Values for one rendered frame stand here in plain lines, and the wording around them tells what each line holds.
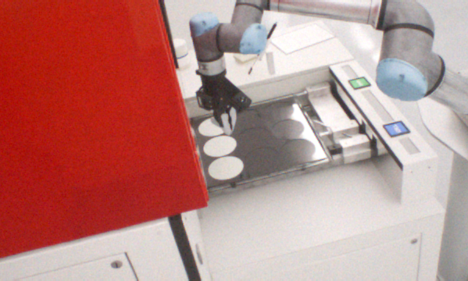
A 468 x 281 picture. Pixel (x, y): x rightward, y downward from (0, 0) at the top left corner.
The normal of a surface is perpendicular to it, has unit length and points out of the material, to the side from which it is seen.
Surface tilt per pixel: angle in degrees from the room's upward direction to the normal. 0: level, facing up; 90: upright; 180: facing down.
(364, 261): 90
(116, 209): 90
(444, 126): 0
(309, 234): 0
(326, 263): 90
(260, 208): 0
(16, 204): 90
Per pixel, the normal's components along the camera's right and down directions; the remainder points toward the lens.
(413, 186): 0.19, 0.57
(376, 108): -0.15, -0.79
